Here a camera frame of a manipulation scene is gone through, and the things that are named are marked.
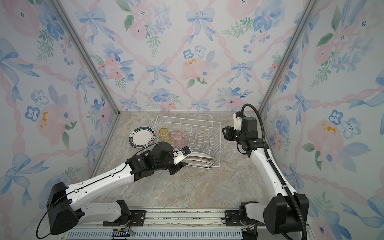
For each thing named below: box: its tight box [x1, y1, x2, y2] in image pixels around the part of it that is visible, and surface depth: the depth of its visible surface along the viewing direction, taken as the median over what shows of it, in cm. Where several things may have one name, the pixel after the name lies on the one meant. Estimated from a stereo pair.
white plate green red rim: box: [128, 126, 155, 149], surface depth 105 cm
